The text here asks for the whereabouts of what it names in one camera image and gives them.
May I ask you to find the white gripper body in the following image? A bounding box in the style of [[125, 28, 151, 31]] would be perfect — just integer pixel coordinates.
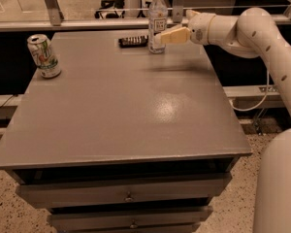
[[187, 13, 215, 46]]

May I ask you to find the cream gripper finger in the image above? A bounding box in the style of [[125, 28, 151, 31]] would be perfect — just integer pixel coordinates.
[[186, 10, 200, 19], [154, 27, 190, 44]]

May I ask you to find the clear plastic water bottle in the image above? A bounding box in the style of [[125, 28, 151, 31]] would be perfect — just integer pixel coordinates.
[[148, 0, 168, 53]]

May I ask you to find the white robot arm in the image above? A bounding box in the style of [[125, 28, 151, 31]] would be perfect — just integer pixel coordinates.
[[154, 8, 291, 233]]

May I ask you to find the dark chocolate bar wrapper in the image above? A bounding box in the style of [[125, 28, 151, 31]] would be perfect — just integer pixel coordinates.
[[118, 36, 148, 48]]

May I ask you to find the black office chair base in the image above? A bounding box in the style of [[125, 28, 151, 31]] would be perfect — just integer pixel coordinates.
[[94, 0, 124, 19]]

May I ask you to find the grey drawer cabinet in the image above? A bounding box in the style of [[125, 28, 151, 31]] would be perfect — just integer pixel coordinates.
[[0, 31, 250, 233]]

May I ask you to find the white green soda can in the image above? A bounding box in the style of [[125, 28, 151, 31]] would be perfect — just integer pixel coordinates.
[[27, 34, 61, 79]]

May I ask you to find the upper grey drawer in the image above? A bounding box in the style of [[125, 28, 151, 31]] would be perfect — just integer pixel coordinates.
[[16, 173, 232, 209]]

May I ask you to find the grey drawer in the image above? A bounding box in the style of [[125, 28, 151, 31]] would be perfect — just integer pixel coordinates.
[[16, 173, 232, 209], [48, 206, 212, 231]]

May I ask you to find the lower grey drawer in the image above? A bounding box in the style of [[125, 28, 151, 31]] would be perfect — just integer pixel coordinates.
[[48, 206, 212, 231]]

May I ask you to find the right metal railing post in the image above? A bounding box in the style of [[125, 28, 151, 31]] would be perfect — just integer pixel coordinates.
[[172, 0, 184, 23]]

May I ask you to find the metal railing post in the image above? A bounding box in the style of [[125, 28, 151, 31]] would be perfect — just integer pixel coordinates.
[[172, 0, 184, 23], [44, 0, 64, 26]]

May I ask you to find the white cable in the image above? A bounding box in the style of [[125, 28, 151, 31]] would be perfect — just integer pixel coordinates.
[[229, 69, 271, 113]]

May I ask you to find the left metal railing post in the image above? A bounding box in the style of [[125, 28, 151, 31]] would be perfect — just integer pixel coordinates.
[[44, 0, 64, 26]]

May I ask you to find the black cable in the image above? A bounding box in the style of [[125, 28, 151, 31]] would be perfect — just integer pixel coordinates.
[[0, 94, 19, 114]]

